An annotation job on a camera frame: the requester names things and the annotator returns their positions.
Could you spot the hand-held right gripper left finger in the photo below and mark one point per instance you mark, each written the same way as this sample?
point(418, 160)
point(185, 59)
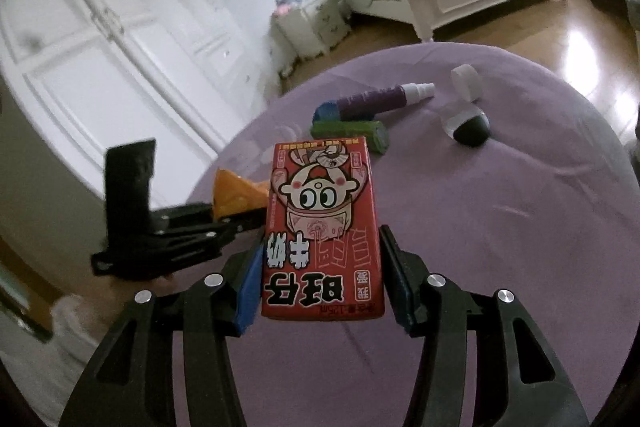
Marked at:
point(250, 292)

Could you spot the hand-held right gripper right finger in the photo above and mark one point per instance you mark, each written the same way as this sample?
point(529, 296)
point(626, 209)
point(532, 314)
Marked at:
point(400, 282)

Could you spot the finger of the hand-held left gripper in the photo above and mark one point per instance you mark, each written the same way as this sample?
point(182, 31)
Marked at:
point(185, 213)
point(215, 237)

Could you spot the orange snack packet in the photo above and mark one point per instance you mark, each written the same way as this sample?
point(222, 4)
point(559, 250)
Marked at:
point(235, 194)

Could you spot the red cartoon milk carton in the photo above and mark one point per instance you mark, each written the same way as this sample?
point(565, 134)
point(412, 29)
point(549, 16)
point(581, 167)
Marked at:
point(322, 227)

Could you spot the purple tablecloth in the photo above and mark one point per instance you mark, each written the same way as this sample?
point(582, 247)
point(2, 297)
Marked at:
point(475, 232)

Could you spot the white wardrobe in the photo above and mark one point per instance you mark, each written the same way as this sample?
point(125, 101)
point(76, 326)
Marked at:
point(125, 57)

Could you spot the green tube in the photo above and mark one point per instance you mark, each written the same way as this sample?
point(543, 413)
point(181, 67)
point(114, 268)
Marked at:
point(350, 134)

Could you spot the blue round cap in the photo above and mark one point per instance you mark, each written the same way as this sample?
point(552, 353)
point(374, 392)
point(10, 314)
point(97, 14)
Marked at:
point(327, 112)

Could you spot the black and clear round jar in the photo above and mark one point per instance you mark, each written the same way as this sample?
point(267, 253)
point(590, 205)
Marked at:
point(467, 127)

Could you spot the purple spray bottle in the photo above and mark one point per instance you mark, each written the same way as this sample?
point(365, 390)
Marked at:
point(375, 99)

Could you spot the white cap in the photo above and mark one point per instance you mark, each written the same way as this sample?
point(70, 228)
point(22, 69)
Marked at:
point(467, 82)

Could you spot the white nightstand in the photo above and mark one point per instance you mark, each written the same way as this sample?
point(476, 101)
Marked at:
point(310, 29)

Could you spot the pink soft toy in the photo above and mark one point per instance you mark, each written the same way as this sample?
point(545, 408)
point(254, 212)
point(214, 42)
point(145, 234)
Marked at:
point(282, 10)

